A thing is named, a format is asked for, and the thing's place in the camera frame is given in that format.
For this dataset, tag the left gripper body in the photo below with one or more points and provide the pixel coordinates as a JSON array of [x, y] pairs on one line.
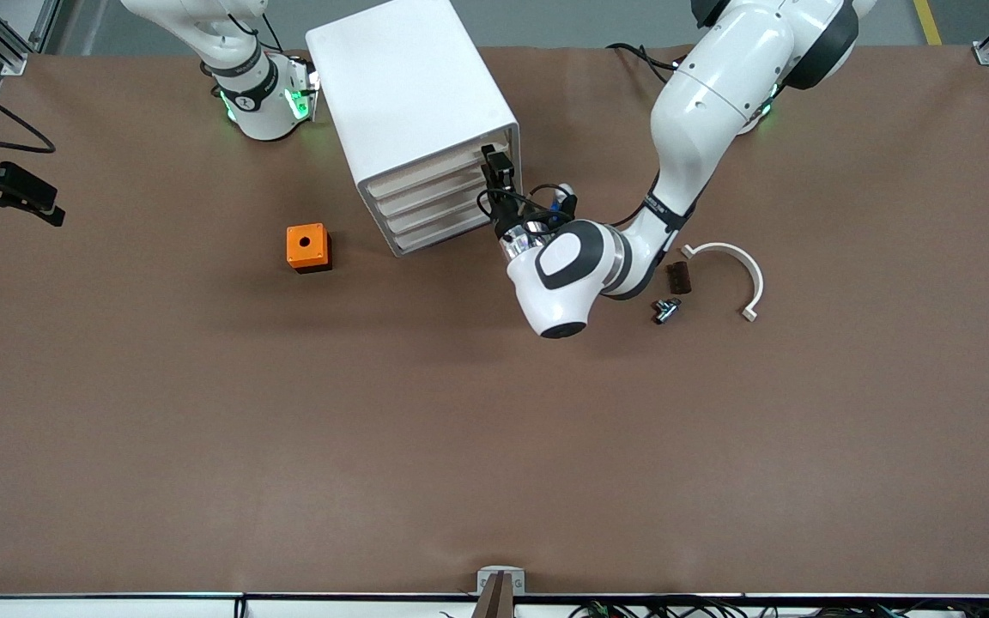
[[504, 219]]

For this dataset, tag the white plastic drawer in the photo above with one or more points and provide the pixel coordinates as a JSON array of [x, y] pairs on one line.
[[434, 170], [434, 192], [434, 212], [434, 232]]

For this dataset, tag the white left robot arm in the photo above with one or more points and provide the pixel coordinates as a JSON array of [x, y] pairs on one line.
[[718, 94]]

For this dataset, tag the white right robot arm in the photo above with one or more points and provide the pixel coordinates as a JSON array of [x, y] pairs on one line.
[[258, 112]]

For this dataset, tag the grey arm base connector box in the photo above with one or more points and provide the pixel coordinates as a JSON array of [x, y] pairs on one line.
[[301, 94]]

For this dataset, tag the white drawer cabinet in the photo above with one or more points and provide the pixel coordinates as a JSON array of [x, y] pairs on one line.
[[400, 86]]

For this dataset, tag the brown terminal block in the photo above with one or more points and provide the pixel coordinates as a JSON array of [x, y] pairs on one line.
[[680, 278]]

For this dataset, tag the silver key switch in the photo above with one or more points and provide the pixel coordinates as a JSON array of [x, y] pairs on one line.
[[666, 311]]

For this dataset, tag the orange button enclosure box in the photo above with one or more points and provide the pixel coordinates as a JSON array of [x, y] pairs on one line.
[[304, 242]]

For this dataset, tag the white curved bracket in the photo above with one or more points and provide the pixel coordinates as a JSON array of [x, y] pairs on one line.
[[755, 275]]

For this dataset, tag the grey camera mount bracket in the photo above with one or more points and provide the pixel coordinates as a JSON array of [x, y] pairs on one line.
[[501, 592]]

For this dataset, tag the white table edge rail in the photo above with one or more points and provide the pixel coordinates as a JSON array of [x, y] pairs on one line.
[[117, 608]]

